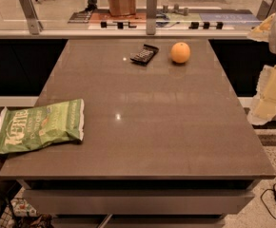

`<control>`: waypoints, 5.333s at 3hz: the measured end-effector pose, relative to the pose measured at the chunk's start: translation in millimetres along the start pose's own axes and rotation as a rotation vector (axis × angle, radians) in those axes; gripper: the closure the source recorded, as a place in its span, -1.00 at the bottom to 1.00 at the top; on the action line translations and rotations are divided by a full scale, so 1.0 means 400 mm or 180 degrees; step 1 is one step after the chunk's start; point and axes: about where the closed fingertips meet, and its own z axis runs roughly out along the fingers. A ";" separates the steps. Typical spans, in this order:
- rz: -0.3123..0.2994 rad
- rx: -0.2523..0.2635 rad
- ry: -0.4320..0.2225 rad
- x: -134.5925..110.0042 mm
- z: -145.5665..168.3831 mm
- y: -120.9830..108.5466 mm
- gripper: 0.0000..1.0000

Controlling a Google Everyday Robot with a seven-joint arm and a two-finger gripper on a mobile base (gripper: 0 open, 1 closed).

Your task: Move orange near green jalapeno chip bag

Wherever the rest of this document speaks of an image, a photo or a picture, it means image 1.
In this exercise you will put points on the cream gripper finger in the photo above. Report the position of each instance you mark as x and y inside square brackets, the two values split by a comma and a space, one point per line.
[261, 32]
[263, 106]

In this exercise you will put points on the orange fruit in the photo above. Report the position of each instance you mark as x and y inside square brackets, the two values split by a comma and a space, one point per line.
[180, 52]

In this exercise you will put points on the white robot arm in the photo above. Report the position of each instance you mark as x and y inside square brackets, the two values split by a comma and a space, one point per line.
[271, 39]

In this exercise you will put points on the green jalapeno chip bag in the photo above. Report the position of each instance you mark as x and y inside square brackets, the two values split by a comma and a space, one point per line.
[35, 128]

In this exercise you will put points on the colourful floor mat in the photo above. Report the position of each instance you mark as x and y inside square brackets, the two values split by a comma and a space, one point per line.
[178, 18]

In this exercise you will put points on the centre metal glass post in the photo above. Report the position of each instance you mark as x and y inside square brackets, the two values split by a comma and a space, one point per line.
[151, 17]

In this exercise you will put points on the left metal glass post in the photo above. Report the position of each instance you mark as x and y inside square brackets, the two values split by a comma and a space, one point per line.
[34, 24]

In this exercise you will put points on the wire basket with snack bags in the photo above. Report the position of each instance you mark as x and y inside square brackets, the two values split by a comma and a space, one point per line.
[16, 212]

